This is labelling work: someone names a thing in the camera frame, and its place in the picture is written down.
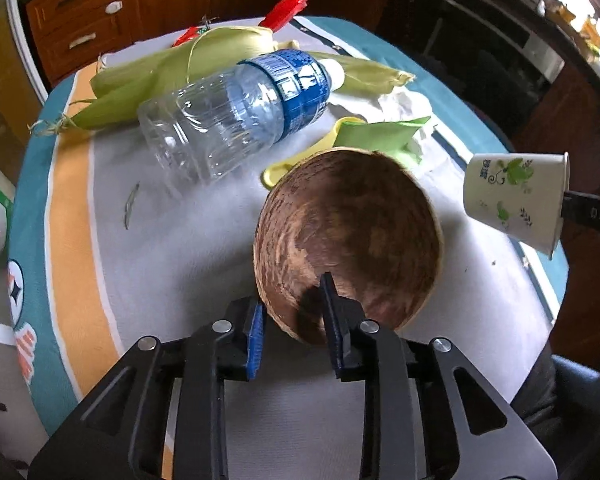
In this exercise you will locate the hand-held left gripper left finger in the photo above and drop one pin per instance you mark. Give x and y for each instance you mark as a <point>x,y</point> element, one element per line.
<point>254,345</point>

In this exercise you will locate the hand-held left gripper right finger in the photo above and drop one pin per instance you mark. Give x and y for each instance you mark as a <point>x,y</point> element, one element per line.
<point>331,345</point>

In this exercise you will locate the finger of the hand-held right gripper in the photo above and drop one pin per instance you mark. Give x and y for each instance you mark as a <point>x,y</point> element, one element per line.
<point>590,212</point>

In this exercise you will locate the floral paper cup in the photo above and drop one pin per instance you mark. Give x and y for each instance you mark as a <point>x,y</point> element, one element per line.
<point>510,195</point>

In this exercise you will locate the brown coconut shell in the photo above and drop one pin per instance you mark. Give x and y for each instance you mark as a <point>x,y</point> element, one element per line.
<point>360,230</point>

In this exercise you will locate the green corn husk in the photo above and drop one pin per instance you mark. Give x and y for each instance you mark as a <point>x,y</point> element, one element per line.
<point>370,75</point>
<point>110,107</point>
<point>145,70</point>

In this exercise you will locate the red plastic wrapper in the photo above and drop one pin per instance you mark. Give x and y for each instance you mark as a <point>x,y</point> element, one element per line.
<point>285,7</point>

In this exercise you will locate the teal striped tablecloth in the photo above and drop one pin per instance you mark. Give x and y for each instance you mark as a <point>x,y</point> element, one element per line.
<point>155,260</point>

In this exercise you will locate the yellow plastic spoon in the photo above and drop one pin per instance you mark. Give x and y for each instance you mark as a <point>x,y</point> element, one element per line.
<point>285,170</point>

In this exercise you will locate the dark grey cloth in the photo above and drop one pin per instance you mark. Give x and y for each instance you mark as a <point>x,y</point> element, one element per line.
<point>535,385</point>

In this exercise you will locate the built-in black oven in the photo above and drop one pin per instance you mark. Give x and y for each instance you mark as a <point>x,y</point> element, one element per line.
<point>480,20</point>

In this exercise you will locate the clear plastic bottle blue label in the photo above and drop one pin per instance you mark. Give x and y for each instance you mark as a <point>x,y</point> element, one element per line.
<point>220,115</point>

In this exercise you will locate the wooden kitchen cabinet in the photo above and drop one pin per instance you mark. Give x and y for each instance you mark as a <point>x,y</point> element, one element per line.
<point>80,5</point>

